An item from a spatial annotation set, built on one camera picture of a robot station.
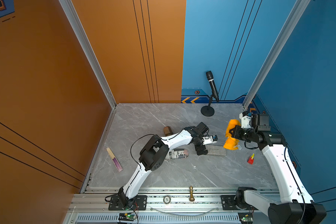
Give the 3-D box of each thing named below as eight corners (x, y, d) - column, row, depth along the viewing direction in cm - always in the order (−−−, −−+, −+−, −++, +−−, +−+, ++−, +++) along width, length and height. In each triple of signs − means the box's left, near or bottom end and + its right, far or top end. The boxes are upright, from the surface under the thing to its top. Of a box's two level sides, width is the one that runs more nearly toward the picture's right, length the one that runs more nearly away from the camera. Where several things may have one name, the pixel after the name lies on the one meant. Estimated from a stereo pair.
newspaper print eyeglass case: (169, 160, 91) (169, 157, 88) (169, 151, 95) (169, 148, 92) (188, 160, 91) (189, 157, 88) (187, 151, 95) (188, 148, 92)
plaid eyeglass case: (165, 137, 102) (165, 134, 100) (162, 130, 106) (162, 127, 103) (172, 134, 104) (172, 131, 101) (169, 128, 107) (168, 125, 105)
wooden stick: (119, 172, 86) (118, 171, 84) (106, 150, 96) (105, 148, 94) (123, 169, 87) (122, 168, 85) (110, 148, 97) (109, 146, 95)
